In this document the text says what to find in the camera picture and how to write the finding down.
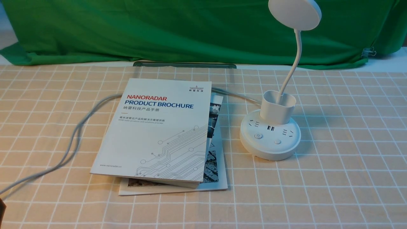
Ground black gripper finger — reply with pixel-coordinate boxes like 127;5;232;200
0;199;6;228

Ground white desk lamp with sockets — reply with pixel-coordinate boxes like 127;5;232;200
239;0;322;161

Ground white Nanoradar product brochure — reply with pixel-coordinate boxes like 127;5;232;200
90;78;212;188

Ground white booklet under brochure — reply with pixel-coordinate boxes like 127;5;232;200
118;93;228;197

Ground orange checkered tablecloth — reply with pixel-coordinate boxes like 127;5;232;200
0;65;407;229

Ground green backdrop cloth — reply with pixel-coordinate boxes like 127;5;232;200
1;0;406;70

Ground metal binder clip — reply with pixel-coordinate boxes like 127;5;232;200
361;47;377;58

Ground grey power cable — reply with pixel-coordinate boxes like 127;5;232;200
0;87;262;195

